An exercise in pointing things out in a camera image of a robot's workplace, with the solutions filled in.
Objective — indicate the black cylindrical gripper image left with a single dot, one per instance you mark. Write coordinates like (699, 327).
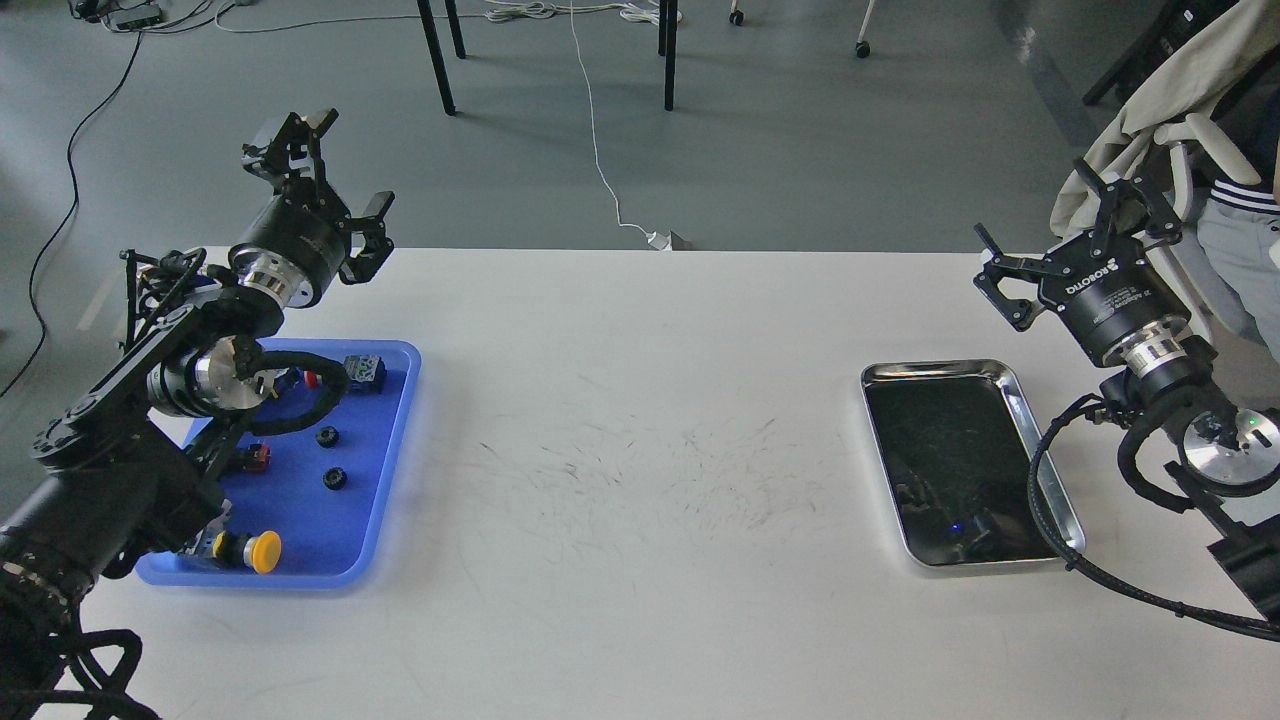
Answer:
(291, 252)

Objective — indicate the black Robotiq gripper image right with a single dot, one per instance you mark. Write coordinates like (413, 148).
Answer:
(1115, 290)

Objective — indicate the silver metal tray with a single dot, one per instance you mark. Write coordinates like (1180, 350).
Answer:
(954, 440)

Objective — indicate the blue plastic tray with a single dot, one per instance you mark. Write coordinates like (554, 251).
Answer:
(328, 537)

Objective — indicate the black table leg left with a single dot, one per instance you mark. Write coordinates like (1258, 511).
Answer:
(435, 48)

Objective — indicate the black table leg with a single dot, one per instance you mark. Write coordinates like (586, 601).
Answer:
(667, 36)
(435, 48)

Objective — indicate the beige jacket on chair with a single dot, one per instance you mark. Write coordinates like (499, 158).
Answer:
(1220, 74)

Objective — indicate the yellow push button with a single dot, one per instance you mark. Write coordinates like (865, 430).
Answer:
(225, 550)

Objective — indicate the black table leg right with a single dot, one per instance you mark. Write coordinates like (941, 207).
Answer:
(667, 36)

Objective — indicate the black red switch component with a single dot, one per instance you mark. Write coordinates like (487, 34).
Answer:
(254, 458)

